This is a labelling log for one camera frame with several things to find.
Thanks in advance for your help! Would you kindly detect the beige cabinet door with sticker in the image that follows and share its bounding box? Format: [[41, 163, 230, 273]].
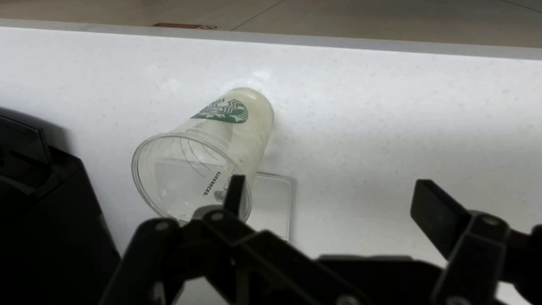
[[0, 0, 285, 31]]

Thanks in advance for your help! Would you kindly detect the clear plastic cup green logo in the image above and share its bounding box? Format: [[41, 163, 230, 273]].
[[131, 85, 276, 224]]

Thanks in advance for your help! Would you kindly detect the black coffee machine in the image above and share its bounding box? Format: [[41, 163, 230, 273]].
[[0, 107, 124, 305]]

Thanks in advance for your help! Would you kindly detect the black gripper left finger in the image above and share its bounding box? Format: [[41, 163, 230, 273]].
[[98, 173, 369, 305]]

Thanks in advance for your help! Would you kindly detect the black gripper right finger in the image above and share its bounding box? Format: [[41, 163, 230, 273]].
[[410, 178, 542, 305]]

